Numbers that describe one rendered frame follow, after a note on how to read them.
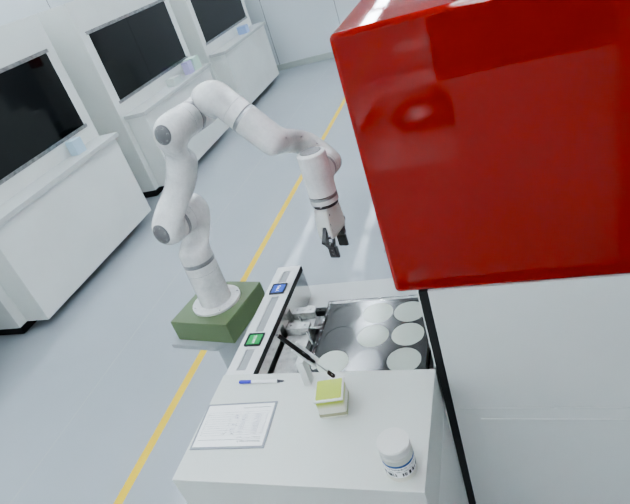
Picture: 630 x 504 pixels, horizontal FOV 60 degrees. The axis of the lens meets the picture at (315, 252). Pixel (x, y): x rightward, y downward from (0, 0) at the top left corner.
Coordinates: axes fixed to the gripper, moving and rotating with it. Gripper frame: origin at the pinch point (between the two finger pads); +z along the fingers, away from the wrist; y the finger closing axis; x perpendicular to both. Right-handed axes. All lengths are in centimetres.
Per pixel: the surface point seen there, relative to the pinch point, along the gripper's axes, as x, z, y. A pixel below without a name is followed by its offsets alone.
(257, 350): -22.4, 20.5, 27.0
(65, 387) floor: -234, 114, -14
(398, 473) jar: 35, 18, 60
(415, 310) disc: 18.6, 25.8, -2.7
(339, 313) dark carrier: -6.7, 25.9, 0.9
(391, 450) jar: 34, 12, 59
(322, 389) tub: 10.6, 13.9, 44.3
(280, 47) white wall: -433, 55, -711
